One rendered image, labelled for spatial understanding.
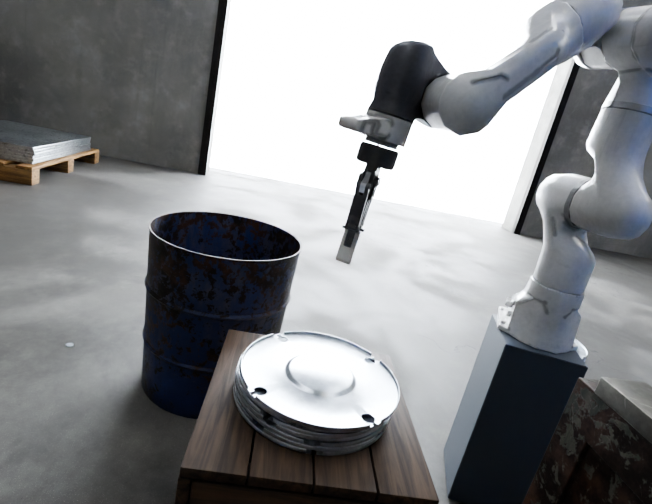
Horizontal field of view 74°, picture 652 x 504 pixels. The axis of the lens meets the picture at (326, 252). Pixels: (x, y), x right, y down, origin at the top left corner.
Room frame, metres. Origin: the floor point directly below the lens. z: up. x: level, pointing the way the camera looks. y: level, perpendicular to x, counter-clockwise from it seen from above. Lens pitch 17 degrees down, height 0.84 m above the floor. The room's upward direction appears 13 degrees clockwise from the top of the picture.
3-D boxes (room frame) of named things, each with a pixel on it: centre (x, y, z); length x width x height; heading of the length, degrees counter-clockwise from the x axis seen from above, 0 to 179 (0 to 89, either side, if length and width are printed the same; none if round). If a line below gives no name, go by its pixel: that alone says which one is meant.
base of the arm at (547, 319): (1.01, -0.54, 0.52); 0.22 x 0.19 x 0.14; 172
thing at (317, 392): (0.69, -0.04, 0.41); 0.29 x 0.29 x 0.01
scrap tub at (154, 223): (1.16, 0.28, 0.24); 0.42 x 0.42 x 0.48
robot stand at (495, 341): (0.97, -0.54, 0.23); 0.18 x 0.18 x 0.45; 82
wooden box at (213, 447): (0.69, -0.03, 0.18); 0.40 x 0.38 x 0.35; 6
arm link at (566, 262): (1.01, -0.53, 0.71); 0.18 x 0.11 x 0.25; 21
